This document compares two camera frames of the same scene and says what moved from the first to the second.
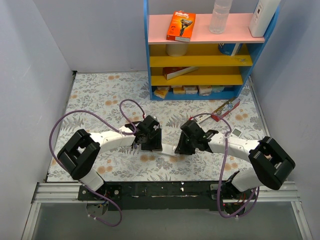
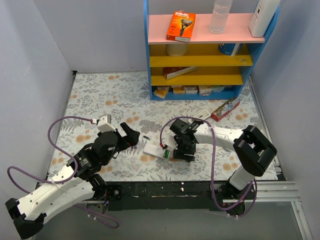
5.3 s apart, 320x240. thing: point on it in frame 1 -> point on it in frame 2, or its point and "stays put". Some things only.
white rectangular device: (263, 13) stays put
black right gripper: (185, 144) -> (184, 150)
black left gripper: (152, 142) -> (122, 139)
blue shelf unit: (212, 66) stays put
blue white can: (231, 49) stays put
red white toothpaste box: (222, 111) stays put
